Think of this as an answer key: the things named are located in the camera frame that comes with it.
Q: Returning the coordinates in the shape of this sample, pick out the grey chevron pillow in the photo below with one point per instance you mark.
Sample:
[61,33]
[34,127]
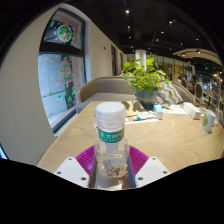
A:
[173,95]

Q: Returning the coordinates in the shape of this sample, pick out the clear plastic water bottle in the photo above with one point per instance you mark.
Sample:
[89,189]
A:
[111,146]

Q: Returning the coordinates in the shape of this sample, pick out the white tube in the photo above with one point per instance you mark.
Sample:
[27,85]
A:
[143,116]

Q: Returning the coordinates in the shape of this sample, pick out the green potted plant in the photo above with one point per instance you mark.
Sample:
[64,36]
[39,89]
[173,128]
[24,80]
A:
[145,78]

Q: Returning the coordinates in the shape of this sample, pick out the white round column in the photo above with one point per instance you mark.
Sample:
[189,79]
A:
[140,56]

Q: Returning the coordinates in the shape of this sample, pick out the small white box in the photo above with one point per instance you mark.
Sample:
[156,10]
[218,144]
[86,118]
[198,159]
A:
[158,112]

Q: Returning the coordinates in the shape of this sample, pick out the pale green mug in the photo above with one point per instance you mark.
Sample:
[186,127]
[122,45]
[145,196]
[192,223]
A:
[208,121]

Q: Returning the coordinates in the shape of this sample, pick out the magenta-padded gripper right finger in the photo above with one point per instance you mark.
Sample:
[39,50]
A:
[151,171]

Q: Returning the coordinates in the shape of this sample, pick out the grey curved sofa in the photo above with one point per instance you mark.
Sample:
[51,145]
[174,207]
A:
[100,88]

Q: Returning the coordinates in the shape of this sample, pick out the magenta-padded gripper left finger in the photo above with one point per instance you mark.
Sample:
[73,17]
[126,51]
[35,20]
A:
[71,171]

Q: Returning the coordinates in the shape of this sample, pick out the group of dining chairs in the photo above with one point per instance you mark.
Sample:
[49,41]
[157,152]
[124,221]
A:
[198,90]

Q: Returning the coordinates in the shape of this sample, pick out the decorated window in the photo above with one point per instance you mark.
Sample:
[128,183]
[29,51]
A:
[60,73]

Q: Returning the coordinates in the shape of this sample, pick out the ceiling spotlights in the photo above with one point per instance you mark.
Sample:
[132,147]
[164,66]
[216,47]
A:
[127,11]

